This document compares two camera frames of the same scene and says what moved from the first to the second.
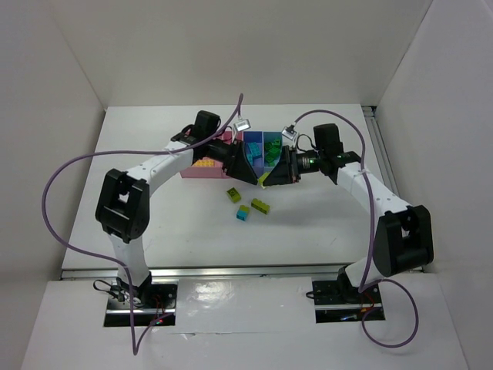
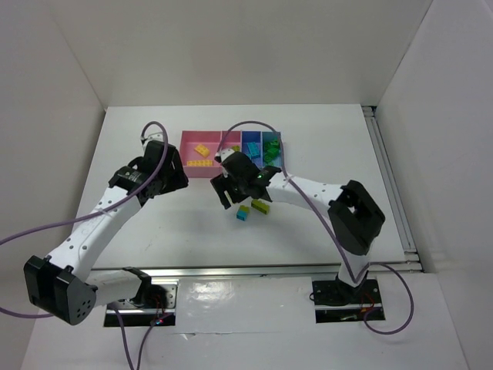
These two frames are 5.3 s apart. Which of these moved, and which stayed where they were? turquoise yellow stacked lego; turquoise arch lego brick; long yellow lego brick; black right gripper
Moved: black right gripper
Stayed: turquoise yellow stacked lego; turquoise arch lego brick; long yellow lego brick
